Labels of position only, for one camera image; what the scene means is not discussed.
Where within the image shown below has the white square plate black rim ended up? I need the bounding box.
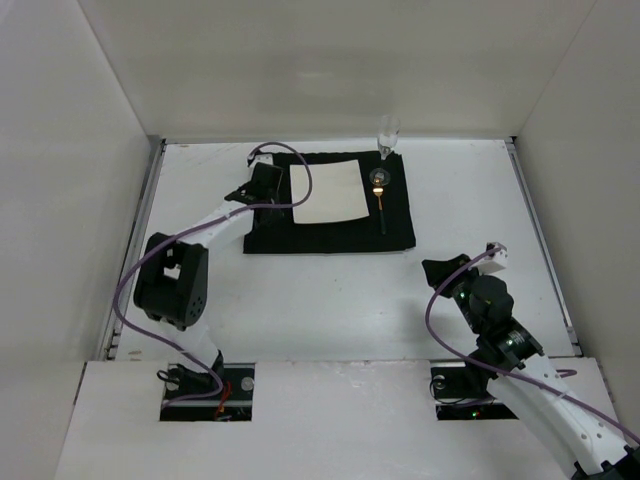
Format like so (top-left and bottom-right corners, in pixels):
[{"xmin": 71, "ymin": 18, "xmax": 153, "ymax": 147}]
[{"xmin": 292, "ymin": 159, "xmax": 369, "ymax": 225}]

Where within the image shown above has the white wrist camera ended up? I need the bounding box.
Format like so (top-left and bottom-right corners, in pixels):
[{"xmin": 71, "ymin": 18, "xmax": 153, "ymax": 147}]
[
  {"xmin": 247, "ymin": 152, "xmax": 273, "ymax": 174},
  {"xmin": 477, "ymin": 242, "xmax": 508, "ymax": 275}
]

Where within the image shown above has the clear wine glass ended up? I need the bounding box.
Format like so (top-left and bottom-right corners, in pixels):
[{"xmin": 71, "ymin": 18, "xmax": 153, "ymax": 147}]
[{"xmin": 369, "ymin": 115, "xmax": 401, "ymax": 187}]

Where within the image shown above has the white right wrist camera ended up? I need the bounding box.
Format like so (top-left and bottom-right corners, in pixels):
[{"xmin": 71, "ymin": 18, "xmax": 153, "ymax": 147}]
[{"xmin": 477, "ymin": 242, "xmax": 508, "ymax": 275}]

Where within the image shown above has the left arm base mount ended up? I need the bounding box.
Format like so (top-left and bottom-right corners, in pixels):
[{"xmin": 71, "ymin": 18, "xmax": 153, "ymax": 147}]
[{"xmin": 156, "ymin": 363, "xmax": 255, "ymax": 423}]

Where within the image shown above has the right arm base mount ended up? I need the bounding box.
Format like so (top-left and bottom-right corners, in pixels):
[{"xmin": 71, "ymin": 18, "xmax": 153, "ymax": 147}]
[{"xmin": 429, "ymin": 361, "xmax": 517, "ymax": 421}]

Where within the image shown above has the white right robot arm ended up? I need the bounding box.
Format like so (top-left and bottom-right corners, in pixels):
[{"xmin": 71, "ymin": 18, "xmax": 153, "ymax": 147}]
[{"xmin": 422, "ymin": 244, "xmax": 639, "ymax": 479}]

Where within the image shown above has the gold fork green handle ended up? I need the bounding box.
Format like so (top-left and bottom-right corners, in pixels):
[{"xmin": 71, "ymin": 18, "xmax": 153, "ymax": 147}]
[{"xmin": 372, "ymin": 185, "xmax": 387, "ymax": 235}]

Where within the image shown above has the black cloth placemat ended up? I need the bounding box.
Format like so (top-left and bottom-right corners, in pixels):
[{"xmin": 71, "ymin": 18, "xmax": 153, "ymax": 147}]
[{"xmin": 243, "ymin": 151, "xmax": 416, "ymax": 255}]

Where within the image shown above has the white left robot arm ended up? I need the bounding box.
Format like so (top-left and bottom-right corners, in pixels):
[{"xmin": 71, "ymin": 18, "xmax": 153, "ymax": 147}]
[{"xmin": 133, "ymin": 161, "xmax": 284, "ymax": 390}]

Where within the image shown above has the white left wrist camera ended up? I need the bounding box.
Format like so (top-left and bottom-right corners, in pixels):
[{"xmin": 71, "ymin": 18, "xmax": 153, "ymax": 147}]
[{"xmin": 247, "ymin": 152, "xmax": 273, "ymax": 174}]

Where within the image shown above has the gold knife green handle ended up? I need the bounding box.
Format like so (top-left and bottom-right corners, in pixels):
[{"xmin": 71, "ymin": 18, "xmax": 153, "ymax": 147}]
[{"xmin": 254, "ymin": 208, "xmax": 278, "ymax": 229}]

